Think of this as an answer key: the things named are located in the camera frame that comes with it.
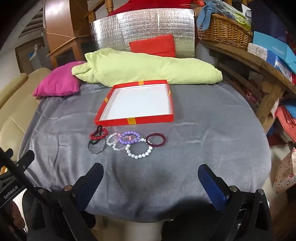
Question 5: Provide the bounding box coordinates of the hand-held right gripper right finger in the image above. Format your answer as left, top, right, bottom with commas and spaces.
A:
198, 164, 273, 241

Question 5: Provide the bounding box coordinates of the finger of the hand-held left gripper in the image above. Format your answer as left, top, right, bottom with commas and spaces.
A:
14, 150, 35, 172
0, 148, 14, 164

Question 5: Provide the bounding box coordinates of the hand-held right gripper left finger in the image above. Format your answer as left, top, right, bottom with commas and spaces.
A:
27, 162, 104, 241

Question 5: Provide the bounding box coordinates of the silver metal bangle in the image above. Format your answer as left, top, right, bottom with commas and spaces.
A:
89, 142, 104, 154

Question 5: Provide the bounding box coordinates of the pink crystal bead bracelet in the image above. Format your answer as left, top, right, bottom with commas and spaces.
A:
112, 139, 132, 152

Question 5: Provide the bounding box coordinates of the red bead bracelet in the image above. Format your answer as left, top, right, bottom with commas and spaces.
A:
89, 128, 109, 140

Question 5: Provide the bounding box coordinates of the pastel white pink bead bracelet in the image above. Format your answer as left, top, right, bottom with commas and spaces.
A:
106, 133, 123, 147

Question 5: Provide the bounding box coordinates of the black hair tie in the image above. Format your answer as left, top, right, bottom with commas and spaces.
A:
88, 125, 104, 149

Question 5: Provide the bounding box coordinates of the purple bead bracelet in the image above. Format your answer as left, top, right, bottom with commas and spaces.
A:
118, 131, 141, 144

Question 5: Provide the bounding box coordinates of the dark red bangle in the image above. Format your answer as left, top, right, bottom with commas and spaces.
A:
146, 133, 167, 147

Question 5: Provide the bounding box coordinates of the red cardboard box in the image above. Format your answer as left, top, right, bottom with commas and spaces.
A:
94, 79, 174, 127

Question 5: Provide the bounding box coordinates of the grey blanket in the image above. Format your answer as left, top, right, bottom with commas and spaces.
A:
17, 80, 272, 223

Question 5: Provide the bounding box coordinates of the beige sofa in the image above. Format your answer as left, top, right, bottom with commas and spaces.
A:
0, 67, 52, 174

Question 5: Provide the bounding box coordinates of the floral bag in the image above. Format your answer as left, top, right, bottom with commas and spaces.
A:
273, 148, 296, 194

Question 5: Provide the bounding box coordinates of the magenta pillow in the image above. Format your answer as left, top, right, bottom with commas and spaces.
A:
32, 61, 86, 97

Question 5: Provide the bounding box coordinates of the red bag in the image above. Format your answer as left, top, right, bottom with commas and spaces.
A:
274, 105, 296, 149

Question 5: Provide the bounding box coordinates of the rattan cabinet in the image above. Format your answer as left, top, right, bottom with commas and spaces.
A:
15, 37, 50, 75

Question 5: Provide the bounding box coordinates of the wooden side table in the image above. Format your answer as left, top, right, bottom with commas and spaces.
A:
199, 40, 296, 132

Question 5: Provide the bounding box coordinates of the light green quilt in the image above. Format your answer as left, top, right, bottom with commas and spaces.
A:
71, 49, 223, 88

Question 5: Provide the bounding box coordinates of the white patterned box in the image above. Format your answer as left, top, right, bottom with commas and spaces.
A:
247, 43, 269, 58

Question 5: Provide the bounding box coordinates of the light blue box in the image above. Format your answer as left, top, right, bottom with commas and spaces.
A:
252, 31, 296, 75

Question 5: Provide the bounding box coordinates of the red cushion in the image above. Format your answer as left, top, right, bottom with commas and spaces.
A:
129, 34, 176, 57

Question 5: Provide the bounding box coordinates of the wicker basket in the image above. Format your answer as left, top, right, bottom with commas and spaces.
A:
196, 13, 253, 50

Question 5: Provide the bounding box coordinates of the silver foil mat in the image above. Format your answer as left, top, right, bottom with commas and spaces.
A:
90, 9, 196, 58

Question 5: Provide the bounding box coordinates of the blue cloth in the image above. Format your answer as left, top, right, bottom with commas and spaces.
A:
196, 1, 222, 30

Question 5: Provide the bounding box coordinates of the dark blue fabric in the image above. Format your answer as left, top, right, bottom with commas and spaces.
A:
250, 0, 289, 44

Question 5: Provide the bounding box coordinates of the red cloth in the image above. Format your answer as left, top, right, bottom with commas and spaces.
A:
109, 0, 195, 16

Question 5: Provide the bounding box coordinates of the black cable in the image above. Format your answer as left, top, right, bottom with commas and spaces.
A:
0, 147, 60, 209

